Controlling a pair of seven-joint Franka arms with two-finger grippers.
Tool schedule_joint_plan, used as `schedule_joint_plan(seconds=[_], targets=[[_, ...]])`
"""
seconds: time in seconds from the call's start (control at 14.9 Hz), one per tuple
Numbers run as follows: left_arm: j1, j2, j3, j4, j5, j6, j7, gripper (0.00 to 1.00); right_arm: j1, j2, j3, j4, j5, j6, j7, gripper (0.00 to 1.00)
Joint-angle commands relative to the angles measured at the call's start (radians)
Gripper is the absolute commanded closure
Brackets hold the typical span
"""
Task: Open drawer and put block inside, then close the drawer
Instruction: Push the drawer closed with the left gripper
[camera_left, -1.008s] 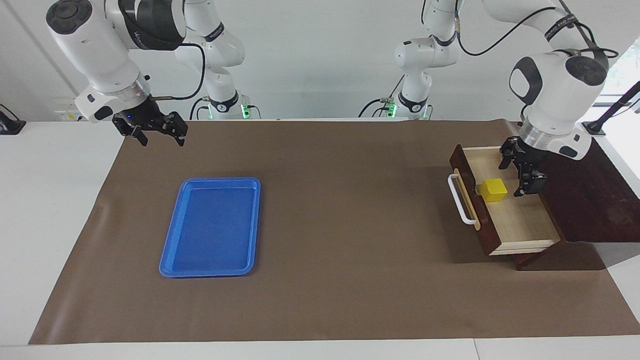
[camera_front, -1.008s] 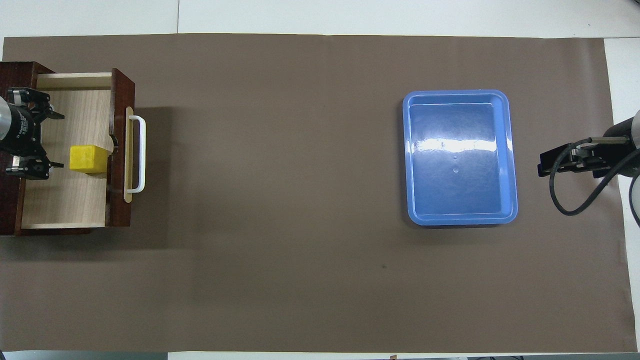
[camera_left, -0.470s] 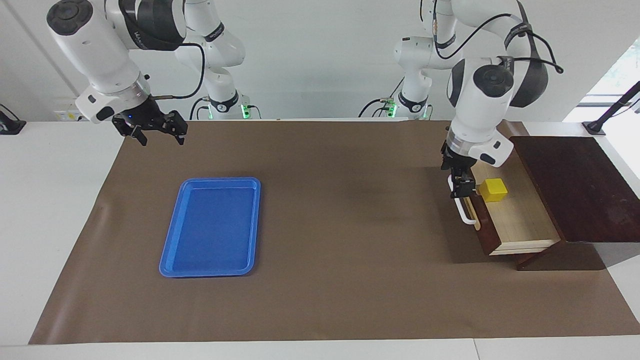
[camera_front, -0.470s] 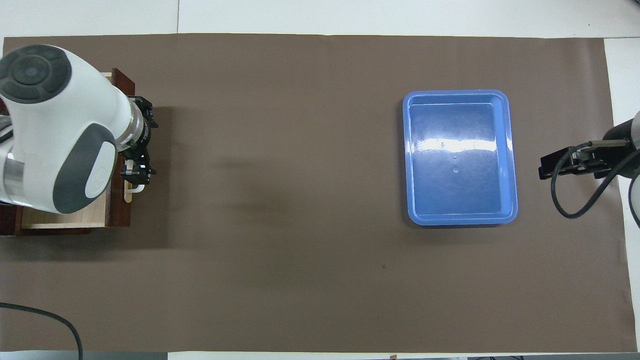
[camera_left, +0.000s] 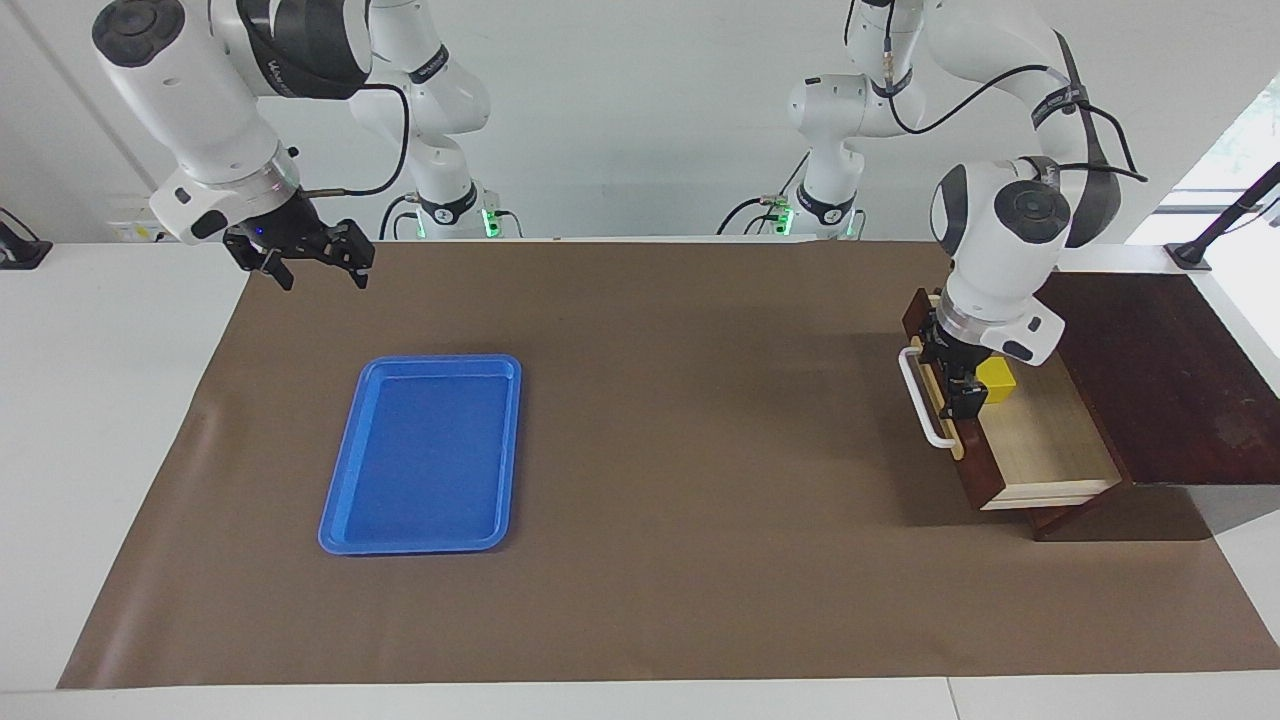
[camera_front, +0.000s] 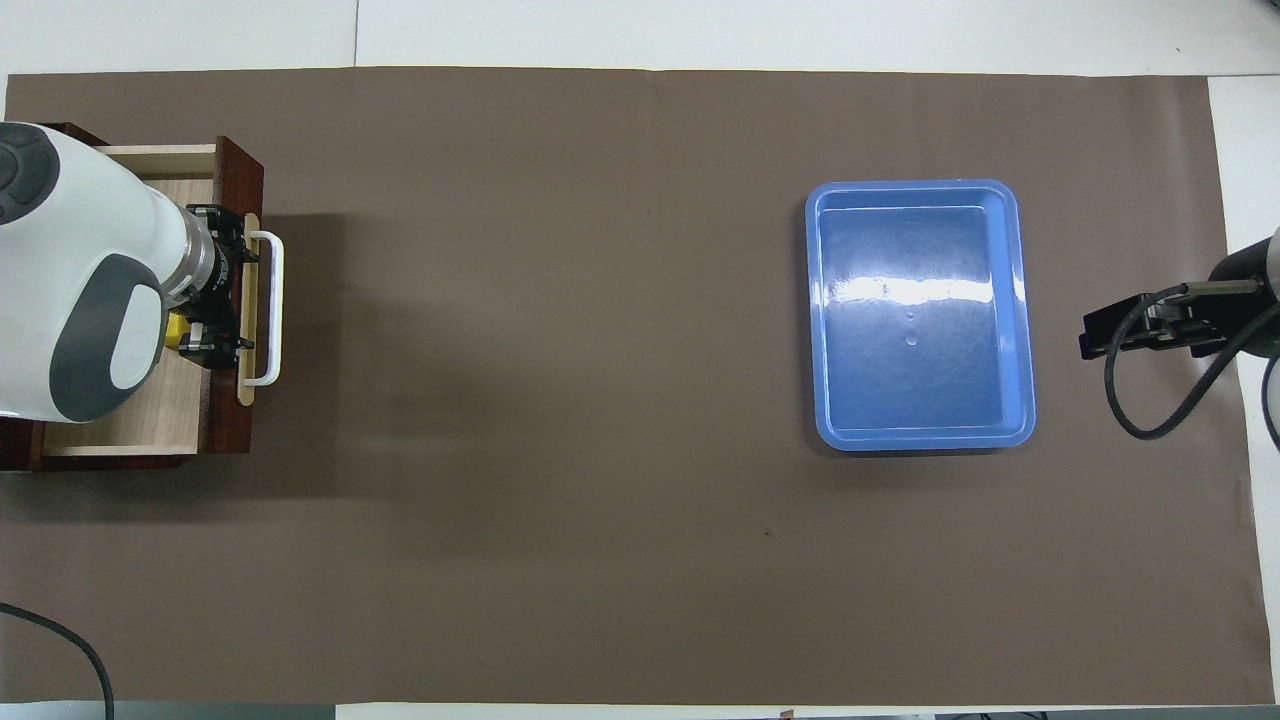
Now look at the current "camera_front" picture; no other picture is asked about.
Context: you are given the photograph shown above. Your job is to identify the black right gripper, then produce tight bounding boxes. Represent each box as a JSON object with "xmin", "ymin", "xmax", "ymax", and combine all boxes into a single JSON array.
[{"xmin": 1080, "ymin": 238, "xmax": 1273, "ymax": 359}]

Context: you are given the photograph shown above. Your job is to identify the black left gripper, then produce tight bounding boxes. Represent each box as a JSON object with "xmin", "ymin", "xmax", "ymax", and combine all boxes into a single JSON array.
[{"xmin": 180, "ymin": 203, "xmax": 261, "ymax": 369}]

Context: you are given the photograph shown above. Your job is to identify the wooden drawer with white handle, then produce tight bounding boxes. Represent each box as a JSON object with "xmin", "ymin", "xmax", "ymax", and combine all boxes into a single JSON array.
[{"xmin": 30, "ymin": 137, "xmax": 286, "ymax": 471}]

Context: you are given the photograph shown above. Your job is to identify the blue plastic tray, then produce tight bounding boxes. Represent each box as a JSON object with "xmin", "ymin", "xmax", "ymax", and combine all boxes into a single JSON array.
[{"xmin": 805, "ymin": 179, "xmax": 1038, "ymax": 453}]

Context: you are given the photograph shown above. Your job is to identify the brown table mat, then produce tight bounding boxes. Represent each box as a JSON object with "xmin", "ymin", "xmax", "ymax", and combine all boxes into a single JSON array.
[{"xmin": 0, "ymin": 67, "xmax": 1266, "ymax": 706}]

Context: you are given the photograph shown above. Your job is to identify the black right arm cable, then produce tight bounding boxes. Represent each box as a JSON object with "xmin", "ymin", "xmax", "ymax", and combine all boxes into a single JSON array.
[{"xmin": 1105, "ymin": 283, "xmax": 1280, "ymax": 451}]

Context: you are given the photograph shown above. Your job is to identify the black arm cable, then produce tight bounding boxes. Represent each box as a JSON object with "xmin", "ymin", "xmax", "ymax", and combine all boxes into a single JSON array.
[
  {"xmin": 1105, "ymin": 283, "xmax": 1280, "ymax": 451},
  {"xmin": 0, "ymin": 602, "xmax": 114, "ymax": 720}
]

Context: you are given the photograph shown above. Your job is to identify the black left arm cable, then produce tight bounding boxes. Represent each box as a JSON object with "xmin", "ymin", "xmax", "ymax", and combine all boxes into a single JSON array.
[{"xmin": 0, "ymin": 602, "xmax": 114, "ymax": 720}]

